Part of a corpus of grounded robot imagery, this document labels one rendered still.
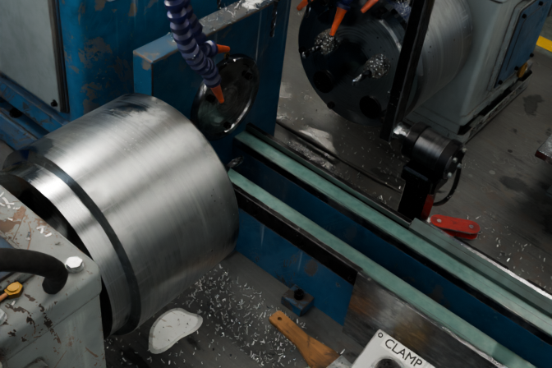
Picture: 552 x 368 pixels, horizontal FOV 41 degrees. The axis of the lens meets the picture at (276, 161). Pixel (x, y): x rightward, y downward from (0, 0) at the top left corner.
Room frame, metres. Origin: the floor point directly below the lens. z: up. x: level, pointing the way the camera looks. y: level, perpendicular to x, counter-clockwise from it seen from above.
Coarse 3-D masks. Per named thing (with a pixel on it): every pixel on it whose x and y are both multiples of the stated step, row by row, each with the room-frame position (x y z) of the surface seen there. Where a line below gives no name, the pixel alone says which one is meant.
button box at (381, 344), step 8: (376, 336) 0.47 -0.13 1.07; (384, 336) 0.47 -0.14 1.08; (368, 344) 0.46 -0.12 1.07; (376, 344) 0.46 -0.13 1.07; (384, 344) 0.46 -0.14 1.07; (392, 344) 0.46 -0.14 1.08; (400, 344) 0.46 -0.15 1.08; (368, 352) 0.45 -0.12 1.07; (376, 352) 0.45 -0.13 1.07; (384, 352) 0.45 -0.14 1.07; (392, 352) 0.45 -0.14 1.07; (400, 352) 0.45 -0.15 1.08; (408, 352) 0.45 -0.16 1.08; (360, 360) 0.45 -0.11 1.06; (368, 360) 0.45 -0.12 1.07; (376, 360) 0.45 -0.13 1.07; (400, 360) 0.45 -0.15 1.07; (408, 360) 0.45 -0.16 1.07; (416, 360) 0.45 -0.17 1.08; (424, 360) 0.45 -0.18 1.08
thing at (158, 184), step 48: (144, 96) 0.72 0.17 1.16; (48, 144) 0.61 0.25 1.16; (96, 144) 0.61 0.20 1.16; (144, 144) 0.63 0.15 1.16; (192, 144) 0.65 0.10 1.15; (48, 192) 0.54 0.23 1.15; (96, 192) 0.55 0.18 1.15; (144, 192) 0.57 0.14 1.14; (192, 192) 0.60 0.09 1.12; (96, 240) 0.51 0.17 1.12; (144, 240) 0.53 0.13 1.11; (192, 240) 0.57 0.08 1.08; (144, 288) 0.50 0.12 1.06
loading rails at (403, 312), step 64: (256, 128) 0.98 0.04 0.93; (256, 192) 0.83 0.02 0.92; (320, 192) 0.85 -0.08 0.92; (256, 256) 0.79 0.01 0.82; (320, 256) 0.72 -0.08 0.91; (384, 256) 0.78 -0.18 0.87; (448, 256) 0.75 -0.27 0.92; (384, 320) 0.65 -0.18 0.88; (448, 320) 0.63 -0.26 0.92; (512, 320) 0.66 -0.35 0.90
